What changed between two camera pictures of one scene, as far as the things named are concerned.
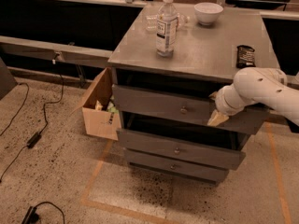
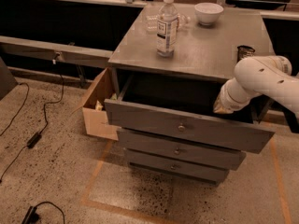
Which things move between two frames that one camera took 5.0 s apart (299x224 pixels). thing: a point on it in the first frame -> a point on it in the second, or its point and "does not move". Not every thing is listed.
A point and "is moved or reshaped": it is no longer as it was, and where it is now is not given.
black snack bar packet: (245, 57) does not move
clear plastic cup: (151, 22) does not move
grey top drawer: (182, 105) is moved or reshaped
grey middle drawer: (179, 149) does not move
